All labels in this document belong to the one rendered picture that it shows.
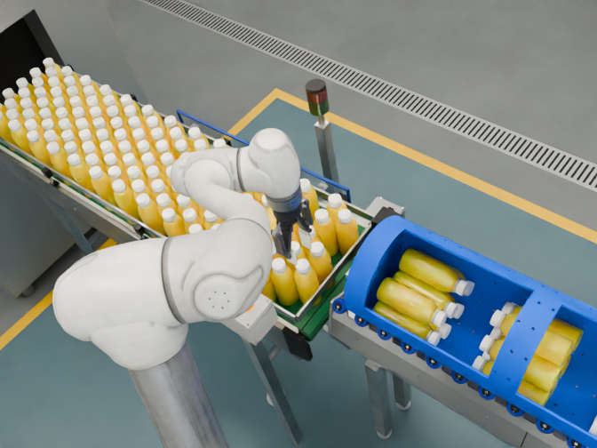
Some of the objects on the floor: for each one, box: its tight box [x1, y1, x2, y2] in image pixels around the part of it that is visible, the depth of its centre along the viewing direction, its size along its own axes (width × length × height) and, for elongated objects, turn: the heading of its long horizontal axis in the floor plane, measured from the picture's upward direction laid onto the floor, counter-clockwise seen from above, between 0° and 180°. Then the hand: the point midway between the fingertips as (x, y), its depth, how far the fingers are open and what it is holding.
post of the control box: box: [241, 336, 303, 445], centre depth 219 cm, size 4×4×100 cm
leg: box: [393, 374, 411, 411], centre depth 236 cm, size 6×6×63 cm
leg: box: [364, 359, 392, 439], centre depth 230 cm, size 6×6×63 cm
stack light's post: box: [314, 120, 339, 184], centre depth 250 cm, size 4×4×110 cm
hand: (298, 248), depth 172 cm, fingers open, 6 cm apart
